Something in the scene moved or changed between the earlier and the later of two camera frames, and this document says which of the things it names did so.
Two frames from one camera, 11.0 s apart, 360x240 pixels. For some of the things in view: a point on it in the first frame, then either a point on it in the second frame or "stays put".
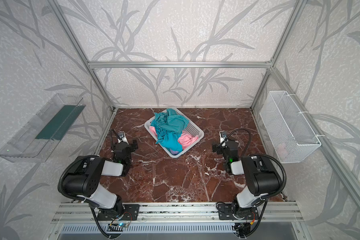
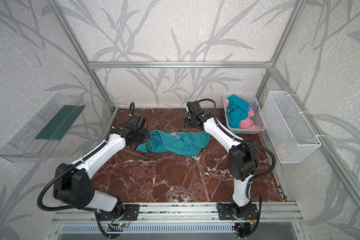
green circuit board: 123,225 stays put
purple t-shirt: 174,152 → 254,106
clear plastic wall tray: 36,141 stays put
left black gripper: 128,145 → 142,139
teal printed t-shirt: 168,125 → 187,144
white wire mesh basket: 291,135 stays put
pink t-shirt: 186,139 → 245,123
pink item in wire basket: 282,150 stays put
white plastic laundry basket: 191,127 → 258,116
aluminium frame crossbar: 180,64 stays put
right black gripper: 220,147 → 190,122
